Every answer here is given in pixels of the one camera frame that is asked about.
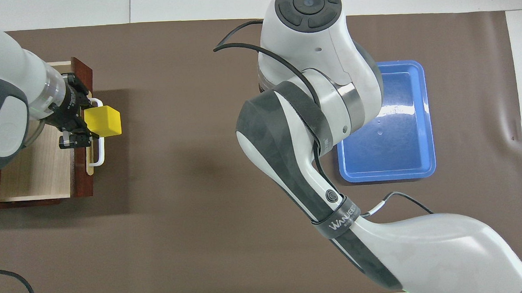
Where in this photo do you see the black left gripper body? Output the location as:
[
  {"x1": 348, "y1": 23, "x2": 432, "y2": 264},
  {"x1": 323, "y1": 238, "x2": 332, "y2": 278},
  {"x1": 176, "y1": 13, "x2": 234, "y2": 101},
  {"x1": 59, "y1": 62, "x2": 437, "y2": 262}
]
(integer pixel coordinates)
[{"x1": 47, "y1": 74, "x2": 86, "y2": 132}]

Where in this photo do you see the white drawer handle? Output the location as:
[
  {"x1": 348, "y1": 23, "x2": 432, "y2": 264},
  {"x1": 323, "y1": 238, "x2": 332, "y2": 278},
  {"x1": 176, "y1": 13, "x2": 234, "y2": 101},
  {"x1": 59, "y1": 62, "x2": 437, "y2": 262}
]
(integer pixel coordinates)
[{"x1": 85, "y1": 98, "x2": 106, "y2": 167}]

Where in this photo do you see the beige handle backing plate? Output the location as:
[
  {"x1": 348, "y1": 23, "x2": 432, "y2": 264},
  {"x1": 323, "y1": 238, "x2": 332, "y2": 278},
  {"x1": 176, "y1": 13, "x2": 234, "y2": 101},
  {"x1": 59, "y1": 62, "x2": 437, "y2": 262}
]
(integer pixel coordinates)
[{"x1": 82, "y1": 90, "x2": 95, "y2": 176}]

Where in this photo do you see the yellow cube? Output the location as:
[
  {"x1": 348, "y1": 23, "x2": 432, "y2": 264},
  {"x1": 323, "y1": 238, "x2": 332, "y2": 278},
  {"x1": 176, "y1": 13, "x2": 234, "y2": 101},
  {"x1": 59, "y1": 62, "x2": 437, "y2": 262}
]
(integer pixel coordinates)
[{"x1": 85, "y1": 105, "x2": 123, "y2": 138}]

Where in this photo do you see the dark wooden drawer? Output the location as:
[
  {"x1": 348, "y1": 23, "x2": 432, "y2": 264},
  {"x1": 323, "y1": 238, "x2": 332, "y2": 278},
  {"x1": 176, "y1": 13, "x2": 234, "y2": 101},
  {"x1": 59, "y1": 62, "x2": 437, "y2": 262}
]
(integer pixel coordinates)
[{"x1": 0, "y1": 56, "x2": 99, "y2": 209}]

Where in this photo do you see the brown table mat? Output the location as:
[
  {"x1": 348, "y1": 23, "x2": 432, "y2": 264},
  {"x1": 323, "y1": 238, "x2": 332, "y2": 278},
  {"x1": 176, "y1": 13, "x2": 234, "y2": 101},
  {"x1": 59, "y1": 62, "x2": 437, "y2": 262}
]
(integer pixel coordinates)
[{"x1": 0, "y1": 6, "x2": 522, "y2": 293}]

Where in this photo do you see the blue plastic tray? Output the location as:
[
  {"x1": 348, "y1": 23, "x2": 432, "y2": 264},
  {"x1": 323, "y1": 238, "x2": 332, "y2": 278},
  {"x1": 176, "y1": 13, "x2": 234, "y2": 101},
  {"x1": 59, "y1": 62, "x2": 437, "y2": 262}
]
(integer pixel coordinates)
[{"x1": 333, "y1": 59, "x2": 437, "y2": 184}]

